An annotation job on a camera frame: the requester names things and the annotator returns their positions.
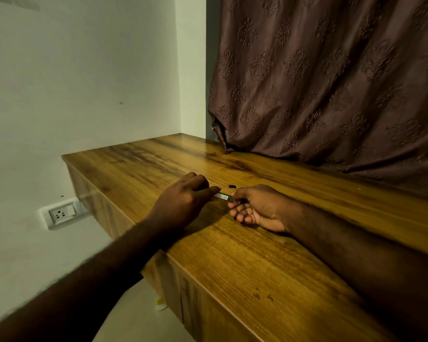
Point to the person's right hand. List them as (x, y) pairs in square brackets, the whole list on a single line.
[(265, 210)]

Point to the person's left hand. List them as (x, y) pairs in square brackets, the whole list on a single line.
[(178, 206)]

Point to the person's right thumb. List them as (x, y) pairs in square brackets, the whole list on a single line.
[(243, 192)]

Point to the person's left thumb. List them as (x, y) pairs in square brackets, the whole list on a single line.
[(210, 194)]

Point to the small silver metal stick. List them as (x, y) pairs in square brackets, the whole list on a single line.
[(222, 196)]

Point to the person's right forearm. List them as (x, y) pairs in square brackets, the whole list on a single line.
[(363, 259)]

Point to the person's left forearm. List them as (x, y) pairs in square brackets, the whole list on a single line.
[(75, 292)]

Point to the wooden desk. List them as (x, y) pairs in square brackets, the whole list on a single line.
[(235, 267)]

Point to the small white yellow object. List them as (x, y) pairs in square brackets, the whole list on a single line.
[(161, 304)]

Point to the brown patterned curtain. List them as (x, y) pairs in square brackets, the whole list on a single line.
[(324, 78)]

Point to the white wall socket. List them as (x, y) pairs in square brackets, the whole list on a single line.
[(62, 212)]

